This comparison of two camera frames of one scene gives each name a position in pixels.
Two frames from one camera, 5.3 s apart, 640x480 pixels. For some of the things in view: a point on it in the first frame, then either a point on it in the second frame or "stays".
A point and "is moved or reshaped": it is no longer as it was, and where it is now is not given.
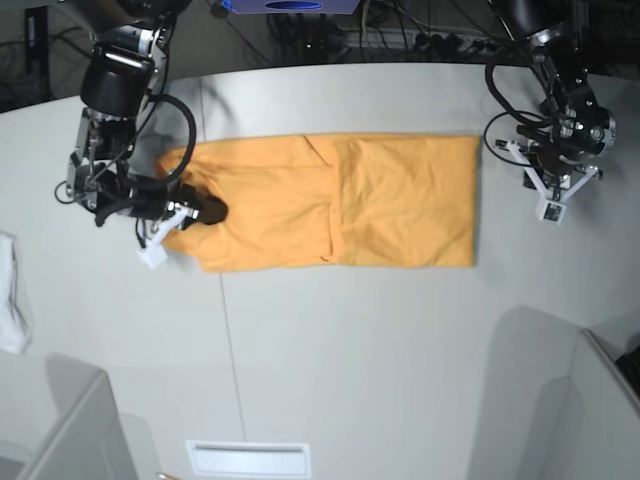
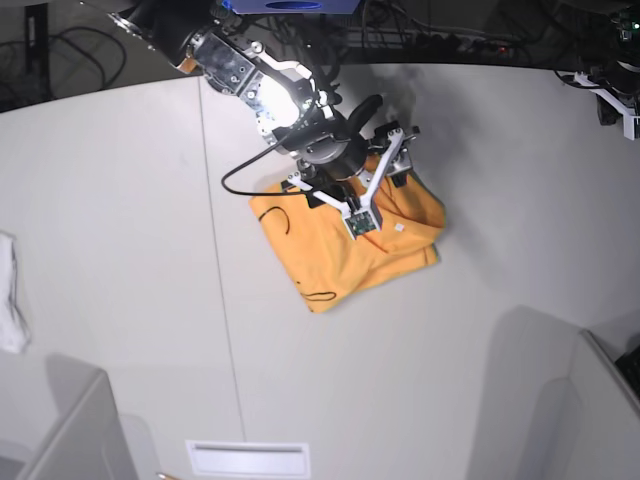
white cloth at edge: (14, 332) stays
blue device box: (292, 7) stays
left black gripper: (148, 195) to (342, 154)
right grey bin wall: (611, 427) stays
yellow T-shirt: (326, 199) is moved or reshaped
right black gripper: (558, 145) to (622, 80)
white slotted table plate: (249, 458) stays
